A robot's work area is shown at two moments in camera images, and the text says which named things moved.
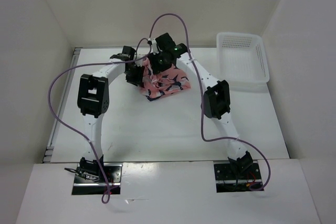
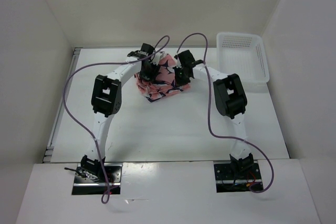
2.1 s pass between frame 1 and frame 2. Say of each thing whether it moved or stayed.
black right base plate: stayed
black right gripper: moved
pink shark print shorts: stayed
